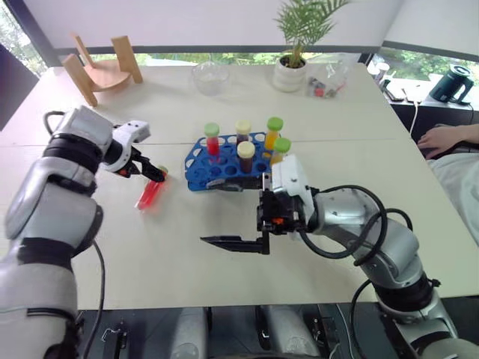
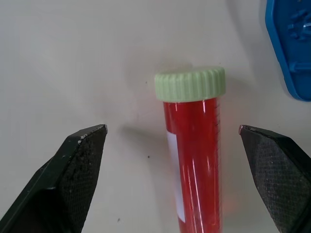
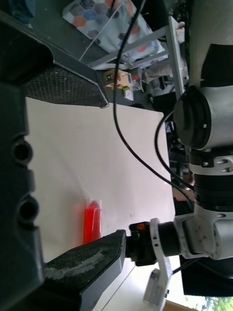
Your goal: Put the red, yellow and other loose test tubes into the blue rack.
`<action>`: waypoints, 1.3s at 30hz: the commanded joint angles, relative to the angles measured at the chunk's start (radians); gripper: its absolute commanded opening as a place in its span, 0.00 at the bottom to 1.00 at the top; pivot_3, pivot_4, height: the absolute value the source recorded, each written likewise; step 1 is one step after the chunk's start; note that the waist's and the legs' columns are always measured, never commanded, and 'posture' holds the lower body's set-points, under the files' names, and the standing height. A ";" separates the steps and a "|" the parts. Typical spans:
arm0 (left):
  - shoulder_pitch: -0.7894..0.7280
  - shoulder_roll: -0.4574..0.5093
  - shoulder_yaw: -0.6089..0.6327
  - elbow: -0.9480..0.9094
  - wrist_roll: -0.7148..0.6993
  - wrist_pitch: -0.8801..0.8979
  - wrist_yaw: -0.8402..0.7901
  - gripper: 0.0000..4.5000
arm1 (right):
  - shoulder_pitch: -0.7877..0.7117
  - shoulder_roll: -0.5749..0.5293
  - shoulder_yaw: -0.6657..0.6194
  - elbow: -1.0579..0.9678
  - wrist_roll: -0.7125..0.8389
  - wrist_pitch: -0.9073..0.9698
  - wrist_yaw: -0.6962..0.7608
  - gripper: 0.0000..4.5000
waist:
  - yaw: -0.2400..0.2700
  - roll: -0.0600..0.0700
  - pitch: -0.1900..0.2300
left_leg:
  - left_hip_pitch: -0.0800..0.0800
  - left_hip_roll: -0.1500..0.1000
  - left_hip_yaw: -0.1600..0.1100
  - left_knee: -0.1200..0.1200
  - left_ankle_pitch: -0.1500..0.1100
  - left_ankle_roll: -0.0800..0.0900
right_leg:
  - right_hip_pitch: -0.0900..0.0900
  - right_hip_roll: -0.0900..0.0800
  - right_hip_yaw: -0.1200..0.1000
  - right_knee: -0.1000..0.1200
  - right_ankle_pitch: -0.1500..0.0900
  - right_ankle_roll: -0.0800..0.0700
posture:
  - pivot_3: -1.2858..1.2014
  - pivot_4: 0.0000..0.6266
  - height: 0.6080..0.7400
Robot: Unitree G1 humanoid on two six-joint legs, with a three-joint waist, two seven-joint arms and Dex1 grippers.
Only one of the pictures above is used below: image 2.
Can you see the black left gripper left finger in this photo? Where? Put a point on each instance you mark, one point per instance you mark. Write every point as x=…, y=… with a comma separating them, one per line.
x=60, y=179

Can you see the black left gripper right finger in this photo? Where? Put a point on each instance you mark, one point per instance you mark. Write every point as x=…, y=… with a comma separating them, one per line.
x=274, y=174

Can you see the red test tube green cap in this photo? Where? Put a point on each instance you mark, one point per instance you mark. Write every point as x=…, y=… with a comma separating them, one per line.
x=194, y=155

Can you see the blue test tube rack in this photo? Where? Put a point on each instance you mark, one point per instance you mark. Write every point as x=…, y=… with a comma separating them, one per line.
x=290, y=46

